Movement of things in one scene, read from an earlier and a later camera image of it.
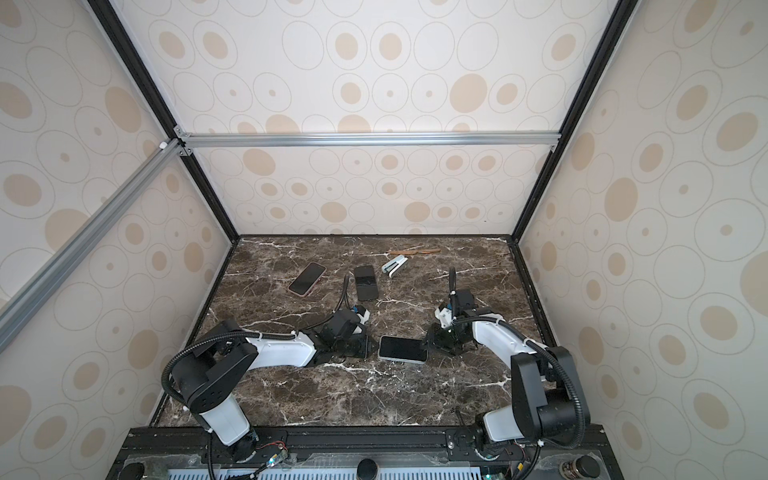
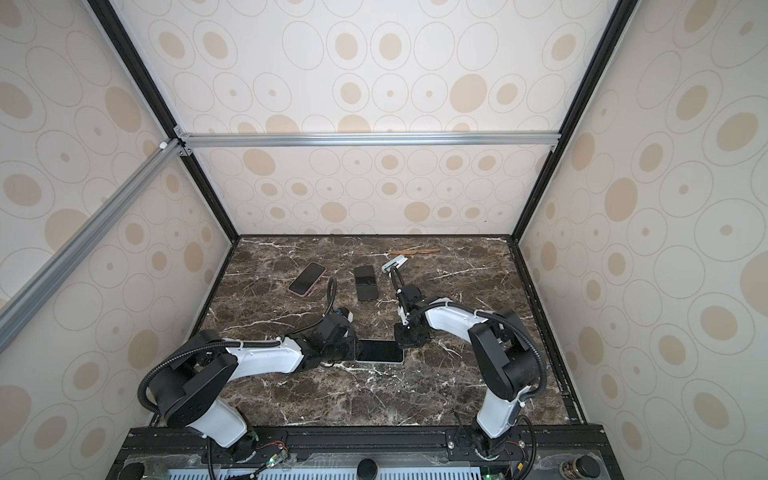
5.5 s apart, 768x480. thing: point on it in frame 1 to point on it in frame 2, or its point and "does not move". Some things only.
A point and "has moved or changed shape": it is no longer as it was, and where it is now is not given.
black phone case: [367, 287] does not move
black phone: [366, 283] does not move
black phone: [403, 348] has moved or changed shape
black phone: [307, 278] does not move
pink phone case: [306, 279] does not move
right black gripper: [436, 342] to [401, 339]
